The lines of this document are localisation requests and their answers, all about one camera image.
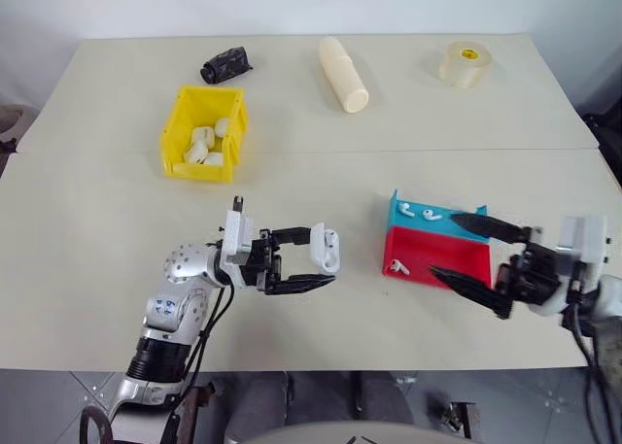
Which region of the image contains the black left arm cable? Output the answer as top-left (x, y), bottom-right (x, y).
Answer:
top-left (159, 282), bottom-right (235, 444)

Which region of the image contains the cream plastic cylinder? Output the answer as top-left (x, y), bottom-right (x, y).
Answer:
top-left (317, 36), bottom-right (372, 115)

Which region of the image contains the dark chair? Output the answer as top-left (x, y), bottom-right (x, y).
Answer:
top-left (579, 107), bottom-right (622, 186)

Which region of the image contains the black rolled cloth bundle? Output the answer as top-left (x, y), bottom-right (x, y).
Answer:
top-left (198, 46), bottom-right (256, 85)

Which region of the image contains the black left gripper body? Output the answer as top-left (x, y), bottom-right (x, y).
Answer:
top-left (237, 228), bottom-right (284, 296)

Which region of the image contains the dark rounded shape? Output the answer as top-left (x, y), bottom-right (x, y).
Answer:
top-left (208, 370), bottom-right (295, 444)

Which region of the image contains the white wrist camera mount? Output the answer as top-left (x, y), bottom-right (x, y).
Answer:
top-left (557, 214), bottom-right (611, 271)
top-left (219, 195), bottom-right (255, 271)

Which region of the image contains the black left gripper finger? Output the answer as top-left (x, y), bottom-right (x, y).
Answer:
top-left (270, 225), bottom-right (313, 250)
top-left (265, 273), bottom-right (338, 296)

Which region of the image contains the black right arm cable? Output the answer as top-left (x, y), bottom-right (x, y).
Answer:
top-left (563, 305), bottom-right (611, 444)

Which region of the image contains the yellow plastic bin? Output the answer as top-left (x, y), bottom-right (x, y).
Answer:
top-left (159, 85), bottom-right (251, 183)

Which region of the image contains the red sloped tray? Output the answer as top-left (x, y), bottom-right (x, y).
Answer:
top-left (381, 225), bottom-right (494, 290)

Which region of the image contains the grey round stool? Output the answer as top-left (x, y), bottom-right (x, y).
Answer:
top-left (0, 102), bottom-right (31, 154)

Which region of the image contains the blue sloped tray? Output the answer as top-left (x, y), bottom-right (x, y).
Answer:
top-left (386, 188), bottom-right (489, 245)

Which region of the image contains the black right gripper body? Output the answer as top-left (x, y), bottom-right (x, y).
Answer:
top-left (496, 226), bottom-right (580, 310)

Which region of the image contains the clear packing tape roll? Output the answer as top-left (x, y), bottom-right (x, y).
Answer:
top-left (437, 40), bottom-right (494, 90)

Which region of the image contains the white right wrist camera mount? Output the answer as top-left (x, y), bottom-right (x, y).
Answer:
top-left (557, 214), bottom-right (611, 271)

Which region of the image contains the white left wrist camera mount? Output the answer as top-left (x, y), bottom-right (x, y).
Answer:
top-left (219, 195), bottom-right (255, 271)

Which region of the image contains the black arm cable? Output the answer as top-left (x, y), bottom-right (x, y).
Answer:
top-left (159, 282), bottom-right (235, 444)
top-left (563, 305), bottom-right (611, 444)

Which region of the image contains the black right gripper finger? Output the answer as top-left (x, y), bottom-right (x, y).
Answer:
top-left (427, 263), bottom-right (515, 322)
top-left (448, 211), bottom-right (532, 246)

